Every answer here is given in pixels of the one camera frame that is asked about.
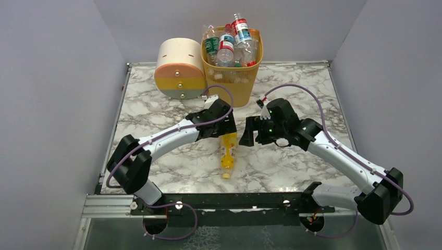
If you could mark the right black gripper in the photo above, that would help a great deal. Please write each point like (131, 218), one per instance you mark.
(256, 129)

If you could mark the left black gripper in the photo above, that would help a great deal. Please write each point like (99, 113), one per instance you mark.
(227, 123)

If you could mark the yellow drink bottle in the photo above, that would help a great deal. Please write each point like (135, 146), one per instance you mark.
(228, 146)

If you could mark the clear bottle green label angled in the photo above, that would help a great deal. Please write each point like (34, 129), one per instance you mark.
(210, 41)

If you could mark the clear bottle red blue label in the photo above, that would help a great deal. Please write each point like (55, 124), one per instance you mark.
(241, 30)

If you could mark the orange label clear bottle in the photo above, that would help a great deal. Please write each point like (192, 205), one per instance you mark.
(255, 43)

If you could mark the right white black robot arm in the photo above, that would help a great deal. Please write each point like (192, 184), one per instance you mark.
(376, 193)

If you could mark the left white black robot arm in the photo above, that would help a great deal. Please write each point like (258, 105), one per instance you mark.
(131, 161)

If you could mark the yellow mesh waste bin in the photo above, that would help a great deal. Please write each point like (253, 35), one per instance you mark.
(239, 81)

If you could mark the round pink yellow drawer box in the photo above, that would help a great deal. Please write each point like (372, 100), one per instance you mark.
(179, 69)

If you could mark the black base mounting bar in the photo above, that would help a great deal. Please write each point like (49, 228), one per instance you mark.
(227, 209)

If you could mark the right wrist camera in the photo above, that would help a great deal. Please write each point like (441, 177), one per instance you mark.
(265, 113)

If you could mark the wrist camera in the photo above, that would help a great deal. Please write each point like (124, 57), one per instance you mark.
(210, 100)
(265, 113)

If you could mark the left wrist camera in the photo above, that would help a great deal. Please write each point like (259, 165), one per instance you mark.
(210, 100)

